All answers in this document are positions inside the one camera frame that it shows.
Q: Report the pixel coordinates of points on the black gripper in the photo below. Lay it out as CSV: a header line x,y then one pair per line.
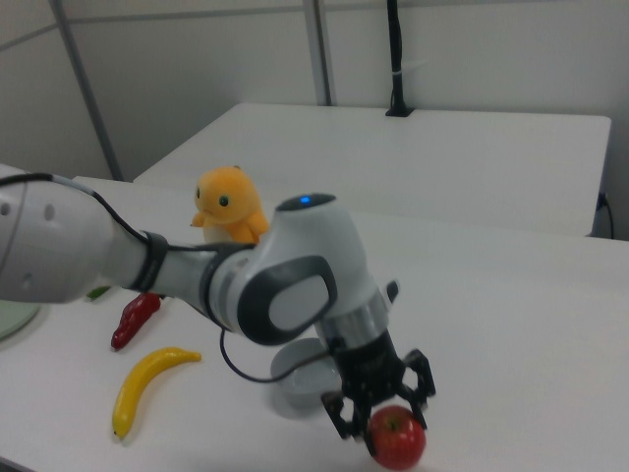
x,y
368,369

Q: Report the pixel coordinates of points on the red apple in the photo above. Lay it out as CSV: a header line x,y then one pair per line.
x,y
400,440

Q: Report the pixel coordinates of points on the grey bowl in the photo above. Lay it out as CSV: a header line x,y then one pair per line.
x,y
304,383

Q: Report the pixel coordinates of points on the white background table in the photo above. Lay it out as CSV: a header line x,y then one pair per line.
x,y
417,162

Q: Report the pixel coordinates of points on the yellow toy banana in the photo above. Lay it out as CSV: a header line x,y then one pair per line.
x,y
142,381

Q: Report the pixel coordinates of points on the orange plush toy animal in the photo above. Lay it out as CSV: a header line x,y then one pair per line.
x,y
228,206

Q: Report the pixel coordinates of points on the red toy chili pepper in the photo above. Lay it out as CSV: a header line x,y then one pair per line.
x,y
130,322

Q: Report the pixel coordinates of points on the green toy cucumber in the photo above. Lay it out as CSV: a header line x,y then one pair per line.
x,y
98,293

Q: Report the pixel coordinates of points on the black pole with clamp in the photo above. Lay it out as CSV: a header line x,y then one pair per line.
x,y
399,59

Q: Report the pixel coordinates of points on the pale green plate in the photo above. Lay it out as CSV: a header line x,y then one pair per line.
x,y
15,317

